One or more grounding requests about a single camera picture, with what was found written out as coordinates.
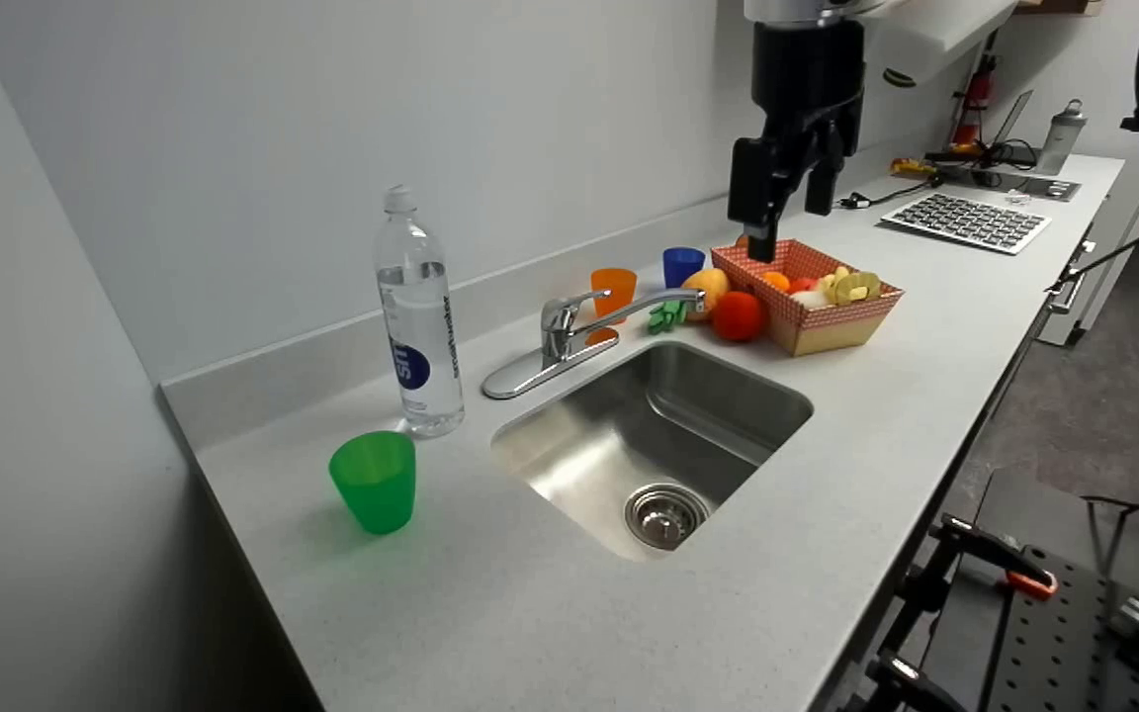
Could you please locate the orange slice toy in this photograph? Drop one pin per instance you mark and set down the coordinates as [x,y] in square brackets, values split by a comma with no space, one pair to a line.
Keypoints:
[777,279]

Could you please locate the red checkered basket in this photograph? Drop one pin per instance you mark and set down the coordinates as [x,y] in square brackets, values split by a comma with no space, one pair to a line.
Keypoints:
[791,326]

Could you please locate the chrome sink faucet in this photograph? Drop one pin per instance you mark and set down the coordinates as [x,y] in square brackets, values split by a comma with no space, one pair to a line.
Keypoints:
[570,343]

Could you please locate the red toy tomato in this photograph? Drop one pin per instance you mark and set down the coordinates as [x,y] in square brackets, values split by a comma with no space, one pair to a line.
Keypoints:
[736,318]

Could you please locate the black clamp stand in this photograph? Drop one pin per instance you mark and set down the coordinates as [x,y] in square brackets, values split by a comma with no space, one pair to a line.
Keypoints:
[1005,628]

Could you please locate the red fire extinguisher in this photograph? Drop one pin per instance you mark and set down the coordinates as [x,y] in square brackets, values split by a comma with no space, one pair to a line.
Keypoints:
[975,101]

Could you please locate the yellow-green toy fruit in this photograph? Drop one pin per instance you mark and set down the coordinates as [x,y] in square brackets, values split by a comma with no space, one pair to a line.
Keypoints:
[847,287]

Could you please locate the stainless steel sink basin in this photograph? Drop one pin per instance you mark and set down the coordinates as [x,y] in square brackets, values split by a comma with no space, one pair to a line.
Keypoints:
[645,453]

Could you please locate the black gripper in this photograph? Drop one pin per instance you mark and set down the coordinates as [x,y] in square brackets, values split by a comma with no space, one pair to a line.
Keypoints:
[810,84]

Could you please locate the clear plastic water bottle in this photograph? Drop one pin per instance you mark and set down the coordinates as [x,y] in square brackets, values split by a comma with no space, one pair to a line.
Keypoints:
[416,318]

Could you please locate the blue plastic cup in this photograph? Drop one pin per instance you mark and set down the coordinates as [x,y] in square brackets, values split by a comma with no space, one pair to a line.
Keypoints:
[683,264]

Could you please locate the grey metal water bottle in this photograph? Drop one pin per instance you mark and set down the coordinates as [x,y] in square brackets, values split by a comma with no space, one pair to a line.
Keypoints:
[1062,135]

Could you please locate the green plastic cup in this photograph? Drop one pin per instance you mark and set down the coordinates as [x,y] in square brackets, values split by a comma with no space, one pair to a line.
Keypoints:
[377,479]

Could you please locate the orange plastic cup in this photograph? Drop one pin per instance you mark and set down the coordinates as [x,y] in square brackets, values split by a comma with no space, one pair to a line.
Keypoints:
[612,292]

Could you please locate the white toy garlic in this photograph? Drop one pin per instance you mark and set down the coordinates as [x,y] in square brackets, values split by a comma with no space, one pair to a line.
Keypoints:
[812,299]

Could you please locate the yellow handled tool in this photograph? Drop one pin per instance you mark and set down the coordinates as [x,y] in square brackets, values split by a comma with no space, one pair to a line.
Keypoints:
[911,167]

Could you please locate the green toy leaf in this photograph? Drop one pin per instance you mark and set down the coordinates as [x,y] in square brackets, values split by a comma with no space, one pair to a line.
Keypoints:
[665,316]

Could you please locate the silver laptop keyboard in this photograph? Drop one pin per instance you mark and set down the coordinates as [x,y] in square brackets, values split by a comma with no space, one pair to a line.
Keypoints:
[968,225]

